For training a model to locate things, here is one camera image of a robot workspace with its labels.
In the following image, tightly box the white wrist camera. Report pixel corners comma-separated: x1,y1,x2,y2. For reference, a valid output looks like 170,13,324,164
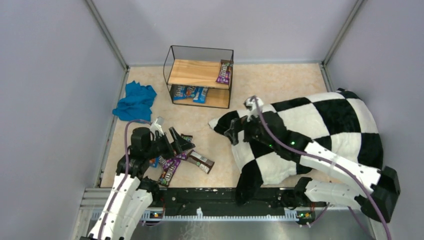
149,116,164,138
244,95,264,118

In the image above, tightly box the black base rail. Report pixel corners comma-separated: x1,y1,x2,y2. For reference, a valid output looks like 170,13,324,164
147,187,326,218

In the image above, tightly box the purple brown candy bag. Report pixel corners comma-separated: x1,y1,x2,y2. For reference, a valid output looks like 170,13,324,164
186,150,215,174

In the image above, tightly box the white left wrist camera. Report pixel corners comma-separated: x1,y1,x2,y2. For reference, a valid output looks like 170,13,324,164
149,116,164,138

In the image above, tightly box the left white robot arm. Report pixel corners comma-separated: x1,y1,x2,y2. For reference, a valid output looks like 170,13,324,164
82,126,195,240

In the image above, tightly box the blue crumpled cloth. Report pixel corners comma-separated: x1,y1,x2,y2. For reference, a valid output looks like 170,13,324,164
112,80,157,122

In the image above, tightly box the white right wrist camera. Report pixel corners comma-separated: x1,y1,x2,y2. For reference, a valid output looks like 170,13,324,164
244,95,264,118

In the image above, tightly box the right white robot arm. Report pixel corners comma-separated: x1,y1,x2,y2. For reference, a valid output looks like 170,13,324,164
224,115,400,223

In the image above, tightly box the blue candy bag in shelf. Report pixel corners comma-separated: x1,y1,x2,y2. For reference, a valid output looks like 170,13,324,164
193,87,209,104
172,85,187,101
185,86,198,98

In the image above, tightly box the black white checkered pillow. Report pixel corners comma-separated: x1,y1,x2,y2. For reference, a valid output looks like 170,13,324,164
208,88,384,206

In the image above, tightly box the black wire wooden shelf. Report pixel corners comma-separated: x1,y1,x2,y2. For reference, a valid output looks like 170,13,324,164
162,45,234,109

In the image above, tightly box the purple candy bag on shelf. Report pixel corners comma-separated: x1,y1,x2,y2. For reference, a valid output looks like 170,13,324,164
215,59,234,85

